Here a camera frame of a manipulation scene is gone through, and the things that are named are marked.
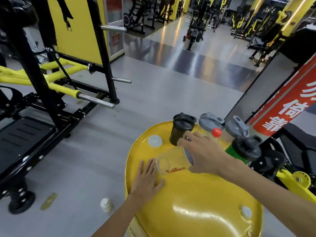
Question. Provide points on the person's left hand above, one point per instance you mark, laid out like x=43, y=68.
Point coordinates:
x=144, y=186

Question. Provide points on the person's right hand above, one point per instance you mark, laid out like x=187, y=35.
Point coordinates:
x=207, y=155

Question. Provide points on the person's right fingers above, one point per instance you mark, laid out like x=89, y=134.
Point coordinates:
x=192, y=139

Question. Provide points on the person's left thumb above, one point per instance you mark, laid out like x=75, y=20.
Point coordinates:
x=159, y=185

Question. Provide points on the person's left little finger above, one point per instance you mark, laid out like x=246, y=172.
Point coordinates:
x=140, y=169

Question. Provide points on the clear plastic shaker cup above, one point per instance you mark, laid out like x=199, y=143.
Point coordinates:
x=171, y=160

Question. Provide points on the person's left forearm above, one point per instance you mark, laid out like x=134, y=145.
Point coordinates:
x=118, y=219

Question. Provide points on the person's right forearm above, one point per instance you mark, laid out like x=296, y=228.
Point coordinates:
x=266, y=192

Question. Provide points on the grey shaker lid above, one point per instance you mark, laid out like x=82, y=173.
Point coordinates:
x=235, y=127
x=209, y=122

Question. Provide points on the red capped bottle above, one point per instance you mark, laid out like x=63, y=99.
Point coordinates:
x=216, y=133

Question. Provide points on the white drum bung cap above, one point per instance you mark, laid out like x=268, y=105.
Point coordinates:
x=155, y=141
x=246, y=212

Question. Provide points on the small white bottle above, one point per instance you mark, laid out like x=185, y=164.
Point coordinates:
x=106, y=205

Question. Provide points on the green shaker bottle black lid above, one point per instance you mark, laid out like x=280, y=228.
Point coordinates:
x=246, y=149

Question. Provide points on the yellowish floor sticker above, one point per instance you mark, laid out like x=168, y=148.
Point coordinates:
x=48, y=201

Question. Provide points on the black yellow machine with wheel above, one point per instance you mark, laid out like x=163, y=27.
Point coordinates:
x=288, y=167

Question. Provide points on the red banner with white print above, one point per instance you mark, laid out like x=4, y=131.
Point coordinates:
x=286, y=101

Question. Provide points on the black gym bench machine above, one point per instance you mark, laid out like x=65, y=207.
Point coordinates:
x=196, y=29

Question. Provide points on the red and white poster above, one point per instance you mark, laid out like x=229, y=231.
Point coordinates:
x=116, y=39

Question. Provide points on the black and yellow weight machine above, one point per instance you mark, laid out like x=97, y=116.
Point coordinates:
x=37, y=96

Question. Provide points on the row of yellow gym machines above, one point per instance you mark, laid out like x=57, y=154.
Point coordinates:
x=259, y=27

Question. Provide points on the black weight rack machines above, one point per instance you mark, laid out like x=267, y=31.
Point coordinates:
x=148, y=14

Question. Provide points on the yellow pillar with light strip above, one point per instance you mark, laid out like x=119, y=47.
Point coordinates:
x=295, y=14

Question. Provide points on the yellow wall panel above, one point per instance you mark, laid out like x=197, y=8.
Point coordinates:
x=76, y=29

